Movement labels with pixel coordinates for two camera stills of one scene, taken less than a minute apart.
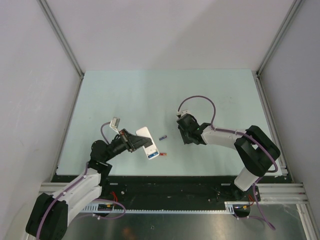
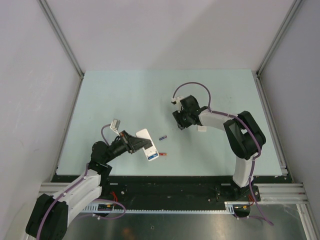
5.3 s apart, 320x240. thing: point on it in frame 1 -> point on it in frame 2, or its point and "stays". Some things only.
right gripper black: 185,140 -> 181,124
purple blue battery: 162,138 stays
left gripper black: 133,142 stays
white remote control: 152,151 stays
